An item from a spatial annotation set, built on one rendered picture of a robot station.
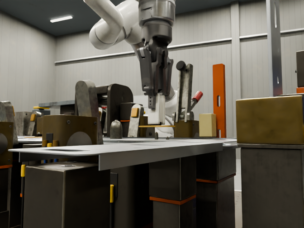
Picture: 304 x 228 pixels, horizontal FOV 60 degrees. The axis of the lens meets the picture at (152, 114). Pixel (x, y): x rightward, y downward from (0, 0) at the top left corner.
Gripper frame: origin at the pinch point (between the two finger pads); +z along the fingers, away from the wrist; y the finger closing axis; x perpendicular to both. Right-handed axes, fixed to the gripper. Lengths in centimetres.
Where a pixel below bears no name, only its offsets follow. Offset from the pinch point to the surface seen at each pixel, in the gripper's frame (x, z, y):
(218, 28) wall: -335, -443, -1024
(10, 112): -38.9, 0.1, 13.8
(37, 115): -69, -2, -14
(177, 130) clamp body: -1.4, 4.7, -13.0
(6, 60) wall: -1161, -318, -561
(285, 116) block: 29.4, 3.4, 17.0
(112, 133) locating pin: -12.5, 5.6, 1.5
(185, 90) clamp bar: 0.3, -6.8, -15.1
